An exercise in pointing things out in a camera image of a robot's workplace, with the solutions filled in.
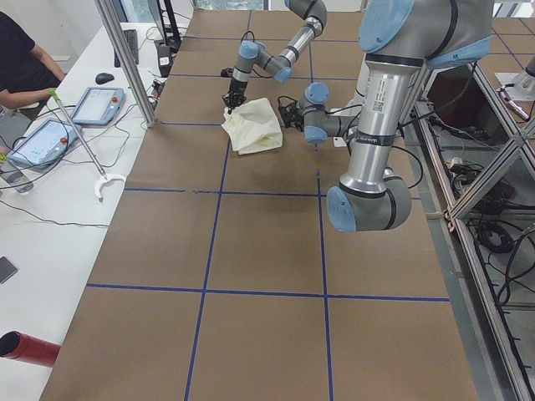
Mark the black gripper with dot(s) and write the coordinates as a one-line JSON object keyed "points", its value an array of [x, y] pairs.
{"points": [[236, 88], [297, 118]]}

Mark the cream long-sleeve cat shirt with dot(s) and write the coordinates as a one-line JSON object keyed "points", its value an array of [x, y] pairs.
{"points": [[253, 127]]}

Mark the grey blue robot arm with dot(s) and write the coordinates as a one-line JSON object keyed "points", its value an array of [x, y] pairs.
{"points": [[278, 66], [398, 39]]}

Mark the black keyboard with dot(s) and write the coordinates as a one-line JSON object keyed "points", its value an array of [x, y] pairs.
{"points": [[131, 38]]}

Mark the far teach pendant tablet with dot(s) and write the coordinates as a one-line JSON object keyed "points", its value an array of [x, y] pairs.
{"points": [[98, 106]]}

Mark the teach pendant tablet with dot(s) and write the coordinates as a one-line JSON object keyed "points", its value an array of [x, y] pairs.
{"points": [[44, 146], [98, 106]]}

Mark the black computer mouse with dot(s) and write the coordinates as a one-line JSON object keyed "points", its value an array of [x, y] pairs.
{"points": [[104, 78]]}

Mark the grabber stick with white hook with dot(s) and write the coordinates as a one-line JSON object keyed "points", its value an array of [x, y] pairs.
{"points": [[105, 178]]}

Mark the near teach pendant tablet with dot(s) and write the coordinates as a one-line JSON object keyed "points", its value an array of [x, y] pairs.
{"points": [[44, 146]]}

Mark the person in black shirt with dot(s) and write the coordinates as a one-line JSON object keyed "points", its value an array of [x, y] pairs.
{"points": [[28, 72]]}

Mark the black smartphone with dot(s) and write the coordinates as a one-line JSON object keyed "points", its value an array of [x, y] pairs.
{"points": [[7, 269]]}

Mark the red cylinder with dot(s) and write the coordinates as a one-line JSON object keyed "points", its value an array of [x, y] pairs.
{"points": [[25, 348]]}

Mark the grey aluminium frame post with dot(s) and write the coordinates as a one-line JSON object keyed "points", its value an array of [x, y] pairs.
{"points": [[114, 30]]}

